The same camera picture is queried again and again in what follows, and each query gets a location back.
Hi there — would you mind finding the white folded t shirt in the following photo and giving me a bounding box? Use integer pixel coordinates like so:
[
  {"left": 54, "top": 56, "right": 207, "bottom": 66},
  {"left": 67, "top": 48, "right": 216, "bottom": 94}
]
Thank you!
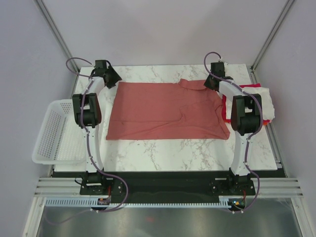
[{"left": 226, "top": 86, "right": 276, "bottom": 121}]

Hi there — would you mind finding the right aluminium frame post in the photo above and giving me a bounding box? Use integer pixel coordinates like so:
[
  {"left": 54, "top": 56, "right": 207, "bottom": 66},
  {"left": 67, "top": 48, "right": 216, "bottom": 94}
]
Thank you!
[{"left": 250, "top": 0, "right": 296, "bottom": 73}]

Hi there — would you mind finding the red folded t shirt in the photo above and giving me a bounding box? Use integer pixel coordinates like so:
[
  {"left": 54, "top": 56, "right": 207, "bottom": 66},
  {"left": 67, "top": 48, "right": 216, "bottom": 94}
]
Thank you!
[{"left": 222, "top": 83, "right": 261, "bottom": 123}]

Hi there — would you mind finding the left aluminium frame post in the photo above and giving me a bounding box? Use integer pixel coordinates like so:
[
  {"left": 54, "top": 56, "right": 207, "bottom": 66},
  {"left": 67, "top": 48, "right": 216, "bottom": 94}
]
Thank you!
[{"left": 34, "top": 0, "right": 73, "bottom": 59}]

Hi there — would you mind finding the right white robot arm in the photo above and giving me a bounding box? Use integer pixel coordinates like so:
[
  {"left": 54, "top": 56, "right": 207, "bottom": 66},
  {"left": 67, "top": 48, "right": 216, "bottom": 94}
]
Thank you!
[{"left": 204, "top": 62, "right": 263, "bottom": 176}]

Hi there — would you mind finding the aluminium frame post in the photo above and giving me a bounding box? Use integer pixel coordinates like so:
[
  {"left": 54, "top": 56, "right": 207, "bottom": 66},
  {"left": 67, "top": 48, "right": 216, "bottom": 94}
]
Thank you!
[
  {"left": 34, "top": 0, "right": 73, "bottom": 59},
  {"left": 250, "top": 0, "right": 296, "bottom": 73}
]

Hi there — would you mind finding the orange folded t shirt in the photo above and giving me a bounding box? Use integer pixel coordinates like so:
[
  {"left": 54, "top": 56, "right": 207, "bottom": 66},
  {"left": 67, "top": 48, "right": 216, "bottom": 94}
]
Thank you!
[{"left": 263, "top": 120, "right": 272, "bottom": 125}]

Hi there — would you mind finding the white plastic basket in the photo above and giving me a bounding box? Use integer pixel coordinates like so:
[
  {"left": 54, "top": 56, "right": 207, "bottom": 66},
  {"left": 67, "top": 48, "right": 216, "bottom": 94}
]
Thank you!
[{"left": 32, "top": 99, "right": 85, "bottom": 165}]

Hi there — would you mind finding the white cable duct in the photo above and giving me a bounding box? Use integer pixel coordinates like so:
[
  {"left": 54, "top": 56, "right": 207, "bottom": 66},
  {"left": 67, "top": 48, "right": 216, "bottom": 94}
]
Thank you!
[{"left": 45, "top": 197, "right": 246, "bottom": 208}]

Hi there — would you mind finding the pink t shirt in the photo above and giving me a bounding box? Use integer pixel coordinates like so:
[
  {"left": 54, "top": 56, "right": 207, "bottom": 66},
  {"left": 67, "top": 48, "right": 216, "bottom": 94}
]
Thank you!
[{"left": 106, "top": 79, "right": 230, "bottom": 140}]

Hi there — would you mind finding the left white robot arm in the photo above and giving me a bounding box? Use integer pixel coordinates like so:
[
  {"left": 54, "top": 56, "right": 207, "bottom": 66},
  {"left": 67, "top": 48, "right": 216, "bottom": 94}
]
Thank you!
[{"left": 72, "top": 59, "right": 122, "bottom": 173}]

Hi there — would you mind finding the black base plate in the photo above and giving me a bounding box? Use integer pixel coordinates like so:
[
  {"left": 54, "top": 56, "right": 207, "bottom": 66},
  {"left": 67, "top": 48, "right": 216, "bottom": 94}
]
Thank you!
[{"left": 79, "top": 171, "right": 256, "bottom": 202}]

